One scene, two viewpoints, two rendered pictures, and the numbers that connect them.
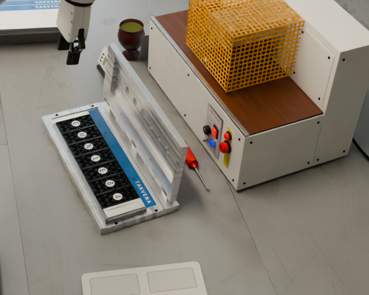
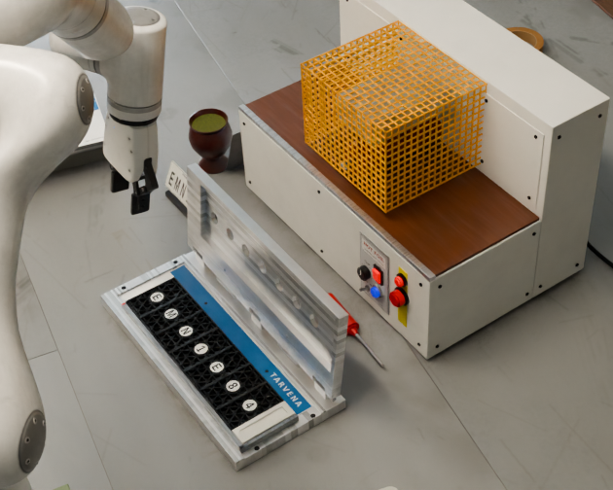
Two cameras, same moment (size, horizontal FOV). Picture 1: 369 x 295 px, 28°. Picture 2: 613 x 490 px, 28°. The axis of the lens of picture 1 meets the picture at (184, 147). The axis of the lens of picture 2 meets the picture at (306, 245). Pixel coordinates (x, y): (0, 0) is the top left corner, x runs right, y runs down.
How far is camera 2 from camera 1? 0.22 m
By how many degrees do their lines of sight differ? 2
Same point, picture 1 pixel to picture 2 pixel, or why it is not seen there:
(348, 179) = (592, 307)
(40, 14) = not seen: hidden behind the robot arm
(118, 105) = (217, 257)
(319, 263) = (577, 452)
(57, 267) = not seen: outside the picture
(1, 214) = (76, 467)
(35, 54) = (64, 191)
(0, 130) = (42, 329)
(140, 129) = (263, 291)
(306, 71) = (501, 157)
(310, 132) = (524, 250)
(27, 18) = not seen: hidden behind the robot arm
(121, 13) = (182, 95)
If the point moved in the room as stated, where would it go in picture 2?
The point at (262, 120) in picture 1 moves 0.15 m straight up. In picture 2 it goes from (450, 248) to (453, 175)
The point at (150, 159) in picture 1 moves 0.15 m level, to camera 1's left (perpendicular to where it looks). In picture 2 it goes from (287, 336) to (194, 345)
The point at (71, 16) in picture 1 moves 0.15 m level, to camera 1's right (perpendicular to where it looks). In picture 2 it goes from (129, 143) to (228, 134)
